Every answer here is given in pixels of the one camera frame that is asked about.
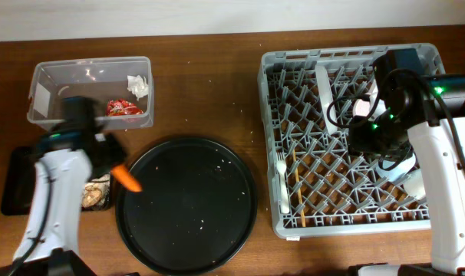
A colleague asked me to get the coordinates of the white tissue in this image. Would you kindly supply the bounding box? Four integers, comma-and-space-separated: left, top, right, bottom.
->
127, 75, 150, 100

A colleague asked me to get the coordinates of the round black serving tray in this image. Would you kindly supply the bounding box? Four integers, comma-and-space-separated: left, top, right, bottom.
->
115, 137, 258, 275

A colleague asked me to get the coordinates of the pink saucer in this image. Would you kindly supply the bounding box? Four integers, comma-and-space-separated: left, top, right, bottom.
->
352, 81, 387, 121

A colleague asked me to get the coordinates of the grey dishwasher rack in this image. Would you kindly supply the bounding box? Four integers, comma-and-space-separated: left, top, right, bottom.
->
258, 44, 463, 239

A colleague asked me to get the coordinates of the pile of white rice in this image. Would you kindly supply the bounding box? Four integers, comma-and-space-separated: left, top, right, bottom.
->
81, 173, 110, 211

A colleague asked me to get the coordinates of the white plastic fork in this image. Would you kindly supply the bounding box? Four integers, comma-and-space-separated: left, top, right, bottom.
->
275, 153, 290, 214

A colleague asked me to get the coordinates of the cream cup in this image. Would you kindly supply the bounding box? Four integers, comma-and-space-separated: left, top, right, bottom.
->
402, 169, 426, 200

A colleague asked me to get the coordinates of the black rectangular tray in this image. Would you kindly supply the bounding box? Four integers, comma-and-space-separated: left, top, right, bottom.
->
1, 146, 112, 215

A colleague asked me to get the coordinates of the grey plate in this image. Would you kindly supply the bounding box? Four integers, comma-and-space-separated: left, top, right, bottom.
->
315, 64, 338, 135

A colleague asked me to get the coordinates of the clear plastic waste bin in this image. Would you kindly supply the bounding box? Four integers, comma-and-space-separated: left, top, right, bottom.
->
27, 56, 154, 130

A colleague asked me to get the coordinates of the red snack wrapper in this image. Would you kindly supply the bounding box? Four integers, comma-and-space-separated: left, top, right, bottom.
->
106, 99, 143, 117

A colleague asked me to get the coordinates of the wooden chopstick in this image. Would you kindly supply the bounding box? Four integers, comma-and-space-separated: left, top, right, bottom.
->
292, 150, 306, 228

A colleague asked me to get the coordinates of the orange carrot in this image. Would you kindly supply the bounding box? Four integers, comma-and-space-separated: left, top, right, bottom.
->
110, 164, 143, 192

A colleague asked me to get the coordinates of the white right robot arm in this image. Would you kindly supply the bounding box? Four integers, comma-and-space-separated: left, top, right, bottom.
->
349, 69, 465, 275

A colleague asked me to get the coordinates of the blue bowl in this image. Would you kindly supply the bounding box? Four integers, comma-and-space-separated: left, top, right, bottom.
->
374, 154, 416, 182

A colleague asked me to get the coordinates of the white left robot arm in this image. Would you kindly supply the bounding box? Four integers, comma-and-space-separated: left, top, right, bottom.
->
0, 130, 126, 275

